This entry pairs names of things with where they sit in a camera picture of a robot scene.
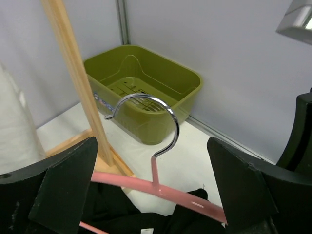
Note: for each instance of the white shirt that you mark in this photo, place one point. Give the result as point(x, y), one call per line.
point(20, 145)

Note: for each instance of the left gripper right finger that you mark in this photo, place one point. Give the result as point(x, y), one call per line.
point(258, 197)

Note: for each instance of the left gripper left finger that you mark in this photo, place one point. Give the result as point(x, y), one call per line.
point(48, 197)

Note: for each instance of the wooden clothes rack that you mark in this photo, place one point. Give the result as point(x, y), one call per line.
point(108, 159)

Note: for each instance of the black shirt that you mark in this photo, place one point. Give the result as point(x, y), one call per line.
point(109, 209)

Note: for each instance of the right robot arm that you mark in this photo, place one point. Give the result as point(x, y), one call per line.
point(297, 155)

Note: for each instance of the green plastic basket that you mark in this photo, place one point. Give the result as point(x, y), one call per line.
point(130, 69)

